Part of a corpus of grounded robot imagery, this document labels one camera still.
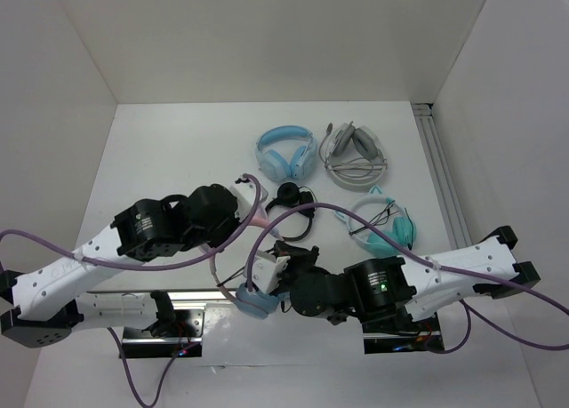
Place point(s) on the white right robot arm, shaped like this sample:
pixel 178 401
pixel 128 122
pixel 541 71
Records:
pixel 398 290

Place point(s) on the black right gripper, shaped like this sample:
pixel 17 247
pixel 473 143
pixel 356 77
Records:
pixel 281 249

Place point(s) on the aluminium right side rail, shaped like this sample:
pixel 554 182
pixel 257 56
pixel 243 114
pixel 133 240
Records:
pixel 447 197

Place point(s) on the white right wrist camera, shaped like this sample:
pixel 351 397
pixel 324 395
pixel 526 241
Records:
pixel 265 270

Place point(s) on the aluminium rail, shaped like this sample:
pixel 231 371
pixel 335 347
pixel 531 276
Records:
pixel 222 294
pixel 447 197

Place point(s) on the white grey gaming headset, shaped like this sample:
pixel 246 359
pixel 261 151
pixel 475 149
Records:
pixel 352 156

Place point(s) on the pink blue cat-ear headphones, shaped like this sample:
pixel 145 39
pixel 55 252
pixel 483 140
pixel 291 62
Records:
pixel 257 304

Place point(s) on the aluminium front rail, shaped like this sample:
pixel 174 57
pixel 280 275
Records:
pixel 222 294

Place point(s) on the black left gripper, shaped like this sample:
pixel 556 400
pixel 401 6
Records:
pixel 233 221

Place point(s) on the white teal cat-ear headphones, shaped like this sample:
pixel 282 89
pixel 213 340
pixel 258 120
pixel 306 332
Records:
pixel 389 217

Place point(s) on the light blue over-ear headphones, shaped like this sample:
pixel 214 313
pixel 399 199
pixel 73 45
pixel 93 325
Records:
pixel 286 153

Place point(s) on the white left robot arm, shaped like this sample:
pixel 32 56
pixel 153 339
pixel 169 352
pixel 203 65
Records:
pixel 56 300

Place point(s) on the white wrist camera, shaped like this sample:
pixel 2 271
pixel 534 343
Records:
pixel 265 270
pixel 245 190

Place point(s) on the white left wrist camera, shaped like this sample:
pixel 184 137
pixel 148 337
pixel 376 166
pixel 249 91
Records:
pixel 245 190

